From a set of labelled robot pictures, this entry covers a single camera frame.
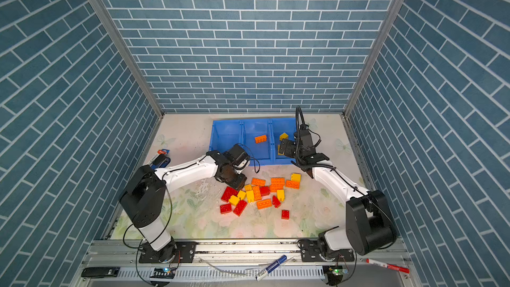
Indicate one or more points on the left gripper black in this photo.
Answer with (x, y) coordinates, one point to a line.
(240, 184)

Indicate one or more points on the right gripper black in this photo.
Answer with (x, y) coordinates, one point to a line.
(284, 143)

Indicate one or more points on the red lego brick large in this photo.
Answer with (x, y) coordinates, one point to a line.
(228, 193)

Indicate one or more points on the orange lego brick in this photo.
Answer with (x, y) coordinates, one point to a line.
(292, 184)
(277, 184)
(262, 204)
(261, 139)

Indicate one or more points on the blue three-compartment bin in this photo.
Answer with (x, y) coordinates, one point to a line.
(226, 133)

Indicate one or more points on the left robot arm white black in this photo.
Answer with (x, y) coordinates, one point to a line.
(143, 197)

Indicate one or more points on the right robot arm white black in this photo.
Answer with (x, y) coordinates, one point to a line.
(369, 224)

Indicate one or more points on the red lego brick bottom left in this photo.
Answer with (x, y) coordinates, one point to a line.
(225, 208)

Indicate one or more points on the red lego brick long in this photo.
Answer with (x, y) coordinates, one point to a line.
(240, 207)

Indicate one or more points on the orange lego brick bottom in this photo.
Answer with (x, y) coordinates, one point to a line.
(262, 204)

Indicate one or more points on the red lego brick tilted small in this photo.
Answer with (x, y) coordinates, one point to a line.
(276, 202)

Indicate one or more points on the blue stapler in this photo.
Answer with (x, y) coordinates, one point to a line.
(160, 160)

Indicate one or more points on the red lego brick small lone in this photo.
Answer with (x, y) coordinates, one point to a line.
(285, 214)

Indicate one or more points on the blue white marker pen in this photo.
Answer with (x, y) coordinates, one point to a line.
(271, 267)

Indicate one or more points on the red white marker pen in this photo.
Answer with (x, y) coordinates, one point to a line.
(387, 265)

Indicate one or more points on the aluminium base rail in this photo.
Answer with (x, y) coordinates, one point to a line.
(236, 262)

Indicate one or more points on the black flat device on rail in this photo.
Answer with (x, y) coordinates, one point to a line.
(100, 272)

